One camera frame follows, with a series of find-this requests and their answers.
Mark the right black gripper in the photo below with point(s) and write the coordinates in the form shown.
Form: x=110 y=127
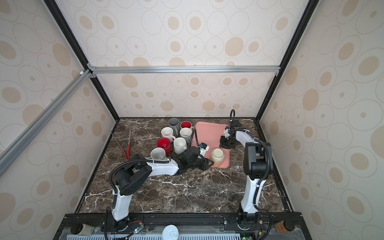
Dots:
x=223 y=143

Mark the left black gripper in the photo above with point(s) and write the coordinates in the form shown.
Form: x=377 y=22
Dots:
x=204 y=163

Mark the beige ceramic mug back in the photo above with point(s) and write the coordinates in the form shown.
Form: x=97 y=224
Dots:
x=217 y=155

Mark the beige ceramic mug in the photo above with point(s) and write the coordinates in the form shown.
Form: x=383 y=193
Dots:
x=158 y=154
x=217 y=155

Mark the white ceramic mug back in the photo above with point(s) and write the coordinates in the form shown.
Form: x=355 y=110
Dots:
x=180 y=145

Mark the light grey ceramic mug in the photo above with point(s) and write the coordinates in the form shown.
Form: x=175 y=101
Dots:
x=186 y=133

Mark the red ceramic mug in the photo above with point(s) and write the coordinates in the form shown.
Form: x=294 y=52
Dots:
x=165 y=144

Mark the beige ceramic mug front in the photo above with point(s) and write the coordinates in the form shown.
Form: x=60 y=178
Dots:
x=158 y=154

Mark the pinkish white ceramic mug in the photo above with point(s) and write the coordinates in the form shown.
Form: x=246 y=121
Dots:
x=168 y=133

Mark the dark grey ceramic mug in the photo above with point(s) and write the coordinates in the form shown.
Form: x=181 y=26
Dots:
x=174 y=123

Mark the white ceramic mug front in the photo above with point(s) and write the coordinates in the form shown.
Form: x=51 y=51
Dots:
x=186 y=124

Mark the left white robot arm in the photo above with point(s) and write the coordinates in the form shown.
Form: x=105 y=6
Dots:
x=128 y=177

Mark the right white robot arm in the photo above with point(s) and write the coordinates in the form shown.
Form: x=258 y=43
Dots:
x=257 y=164

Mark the pink plastic tray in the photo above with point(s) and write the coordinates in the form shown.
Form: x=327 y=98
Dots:
x=210 y=134

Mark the aluminium crossbar back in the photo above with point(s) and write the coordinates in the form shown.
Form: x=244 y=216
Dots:
x=185 y=70

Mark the aluminium crossbar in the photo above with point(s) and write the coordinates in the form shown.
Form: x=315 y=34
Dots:
x=26 y=137
x=185 y=70

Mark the white round can lid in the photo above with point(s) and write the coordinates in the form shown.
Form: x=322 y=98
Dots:
x=170 y=232

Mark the aluminium crossbar left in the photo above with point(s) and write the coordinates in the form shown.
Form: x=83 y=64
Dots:
x=26 y=137

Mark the red handled chopstick right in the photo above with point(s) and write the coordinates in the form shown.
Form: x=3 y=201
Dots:
x=129 y=146

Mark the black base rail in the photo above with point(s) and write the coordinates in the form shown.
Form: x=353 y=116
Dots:
x=201 y=226

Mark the black corner frame post right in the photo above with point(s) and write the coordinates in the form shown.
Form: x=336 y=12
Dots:
x=304 y=21

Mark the black corner frame post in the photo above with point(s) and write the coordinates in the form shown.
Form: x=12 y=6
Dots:
x=77 y=49
x=304 y=21

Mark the black corner frame post left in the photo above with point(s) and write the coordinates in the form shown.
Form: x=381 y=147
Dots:
x=77 y=49

